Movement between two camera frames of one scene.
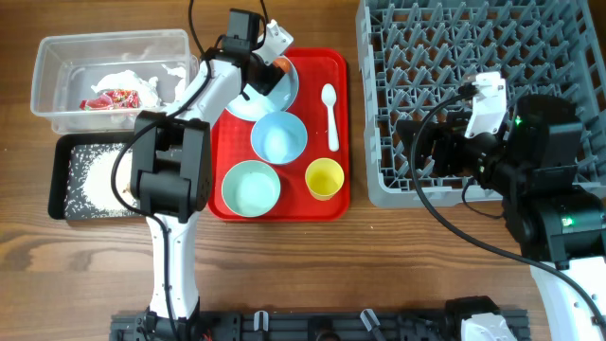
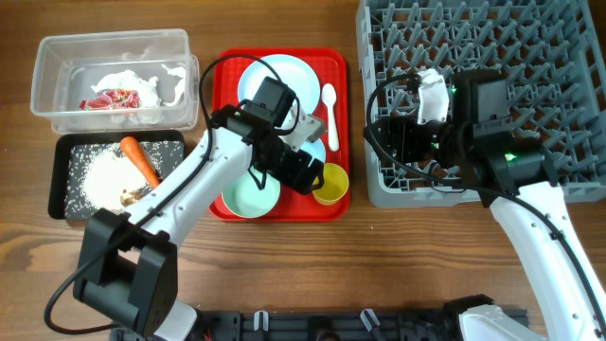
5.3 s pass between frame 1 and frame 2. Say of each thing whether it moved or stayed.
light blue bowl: moved
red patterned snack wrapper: stayed
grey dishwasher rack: stayed
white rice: stayed
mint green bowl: stayed
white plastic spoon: stayed
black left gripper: moved
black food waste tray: stayed
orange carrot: moved
